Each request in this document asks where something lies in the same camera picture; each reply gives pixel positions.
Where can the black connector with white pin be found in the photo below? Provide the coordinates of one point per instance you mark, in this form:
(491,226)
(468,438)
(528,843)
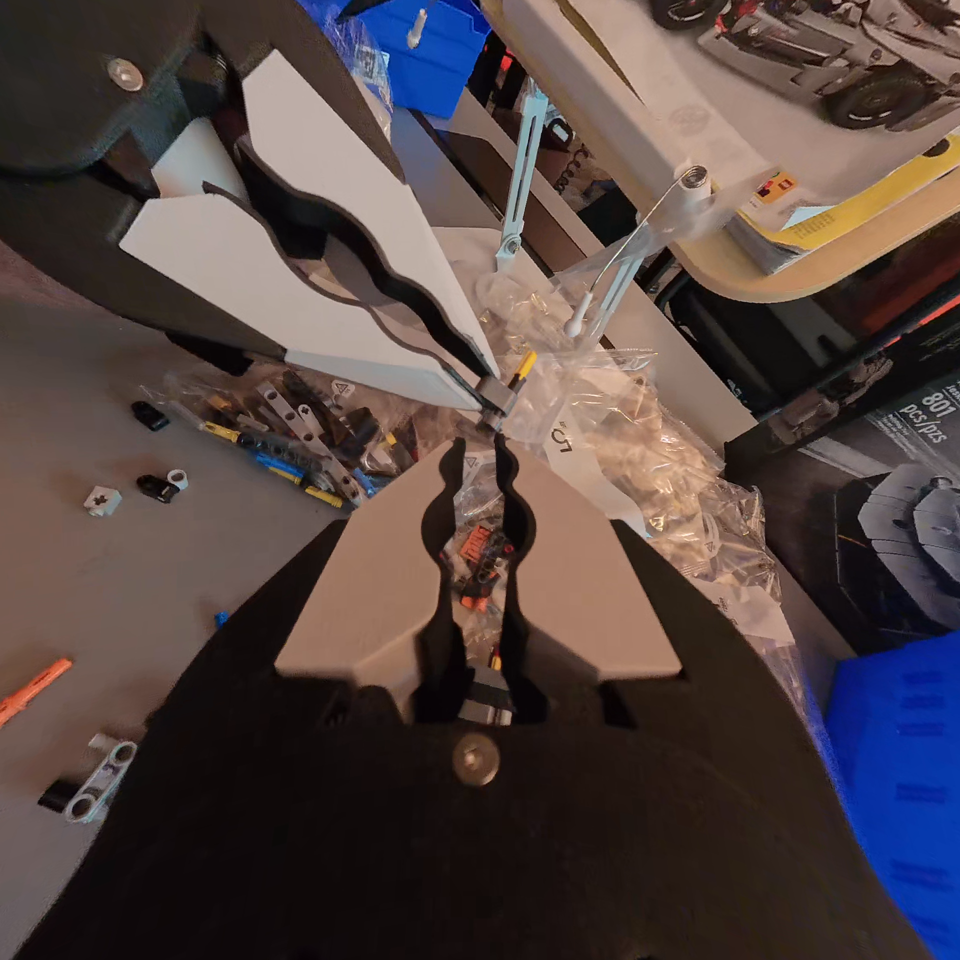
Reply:
(159,487)

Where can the black lego connector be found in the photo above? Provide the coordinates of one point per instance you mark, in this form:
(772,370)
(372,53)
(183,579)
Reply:
(150,415)

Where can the grey double-hole lego connector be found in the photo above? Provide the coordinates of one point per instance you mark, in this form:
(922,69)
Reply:
(101,780)

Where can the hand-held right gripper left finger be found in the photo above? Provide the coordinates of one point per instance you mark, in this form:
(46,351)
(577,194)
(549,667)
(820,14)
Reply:
(360,600)

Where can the metal rod with white tip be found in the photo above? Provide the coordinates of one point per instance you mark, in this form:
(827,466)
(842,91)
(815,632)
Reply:
(575,321)
(416,28)

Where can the dark lego set box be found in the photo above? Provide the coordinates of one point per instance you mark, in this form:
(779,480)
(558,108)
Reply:
(862,487)

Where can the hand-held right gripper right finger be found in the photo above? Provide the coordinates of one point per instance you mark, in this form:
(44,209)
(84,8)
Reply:
(585,600)

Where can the small grey lego assembly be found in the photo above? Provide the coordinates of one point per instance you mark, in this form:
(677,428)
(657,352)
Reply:
(496,394)

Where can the blue plastic bin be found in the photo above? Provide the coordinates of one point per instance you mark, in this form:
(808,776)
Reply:
(427,60)
(900,787)

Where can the orange lego pin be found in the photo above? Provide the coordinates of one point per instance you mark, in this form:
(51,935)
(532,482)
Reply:
(34,690)

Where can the yellow instruction booklet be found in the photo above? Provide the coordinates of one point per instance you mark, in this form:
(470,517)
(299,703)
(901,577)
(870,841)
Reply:
(825,225)

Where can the black pointed flap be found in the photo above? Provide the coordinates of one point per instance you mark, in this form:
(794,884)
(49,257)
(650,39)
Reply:
(364,6)

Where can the small light grey lego cube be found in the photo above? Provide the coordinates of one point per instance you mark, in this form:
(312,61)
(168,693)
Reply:
(103,500)

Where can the white car print box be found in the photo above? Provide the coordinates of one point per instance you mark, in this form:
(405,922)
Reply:
(637,75)

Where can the pile of clear lego bags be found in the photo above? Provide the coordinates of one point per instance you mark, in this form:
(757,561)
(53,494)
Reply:
(660,465)

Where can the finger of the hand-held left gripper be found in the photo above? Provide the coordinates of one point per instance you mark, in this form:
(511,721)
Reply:
(247,285)
(337,172)

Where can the round table with wooden edge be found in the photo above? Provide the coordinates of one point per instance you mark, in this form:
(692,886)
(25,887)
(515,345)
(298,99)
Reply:
(750,277)

